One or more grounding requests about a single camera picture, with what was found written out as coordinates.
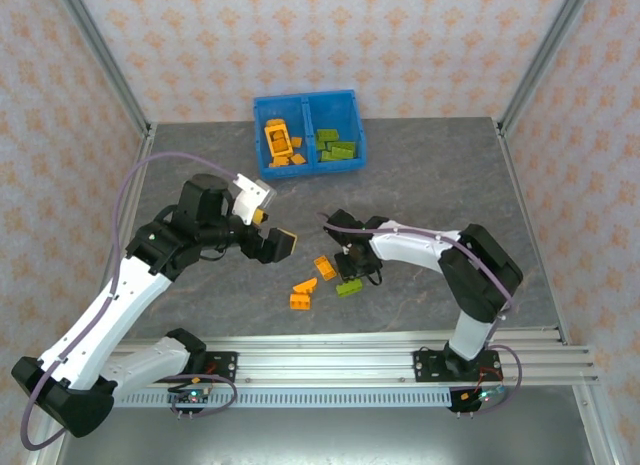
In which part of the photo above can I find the long orange lego brick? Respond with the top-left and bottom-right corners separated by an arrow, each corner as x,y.
312,254 -> 338,283

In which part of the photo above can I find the blue plastic bin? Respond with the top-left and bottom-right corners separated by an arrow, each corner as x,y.
301,88 -> 370,178
252,93 -> 317,183

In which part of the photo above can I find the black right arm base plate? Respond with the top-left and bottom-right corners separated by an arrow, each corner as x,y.
412,348 -> 503,384

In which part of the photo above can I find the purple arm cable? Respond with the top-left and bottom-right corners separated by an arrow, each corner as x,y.
315,212 -> 524,416
20,152 -> 244,452

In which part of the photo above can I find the short aluminium frame rail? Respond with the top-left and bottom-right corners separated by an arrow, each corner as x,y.
572,384 -> 624,465

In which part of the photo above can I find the slotted grey cable duct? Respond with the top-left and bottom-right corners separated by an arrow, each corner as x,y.
117,387 -> 452,409

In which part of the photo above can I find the aluminium table side rail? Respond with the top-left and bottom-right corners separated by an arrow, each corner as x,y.
494,118 -> 570,346
77,122 -> 159,349

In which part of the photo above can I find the right controller circuit board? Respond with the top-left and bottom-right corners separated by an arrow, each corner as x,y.
459,384 -> 506,411

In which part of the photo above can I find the thin black cable loop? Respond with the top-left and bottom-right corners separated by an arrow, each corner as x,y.
167,373 -> 240,417

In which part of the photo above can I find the aluminium frame post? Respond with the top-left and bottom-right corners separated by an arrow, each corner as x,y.
52,0 -> 154,139
497,0 -> 599,136

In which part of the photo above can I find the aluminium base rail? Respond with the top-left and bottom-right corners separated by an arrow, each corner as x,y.
57,328 -> 600,386

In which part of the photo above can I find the controller circuit board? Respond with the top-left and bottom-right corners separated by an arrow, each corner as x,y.
459,384 -> 506,411
172,377 -> 214,406

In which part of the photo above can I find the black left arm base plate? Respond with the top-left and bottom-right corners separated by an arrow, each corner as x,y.
202,350 -> 240,382

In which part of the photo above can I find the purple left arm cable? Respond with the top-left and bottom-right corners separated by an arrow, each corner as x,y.
20,152 -> 244,452

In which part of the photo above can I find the left controller circuit board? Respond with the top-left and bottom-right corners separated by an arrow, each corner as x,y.
172,377 -> 214,406

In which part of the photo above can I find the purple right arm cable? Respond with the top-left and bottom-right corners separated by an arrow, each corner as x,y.
315,212 -> 524,416

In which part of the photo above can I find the yellow lego window frame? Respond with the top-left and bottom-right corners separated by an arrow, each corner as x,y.
263,118 -> 294,157

